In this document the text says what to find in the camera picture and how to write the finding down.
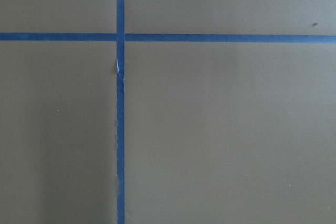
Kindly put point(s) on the brown paper table cover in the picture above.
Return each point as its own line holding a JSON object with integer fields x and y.
{"x": 215, "y": 132}

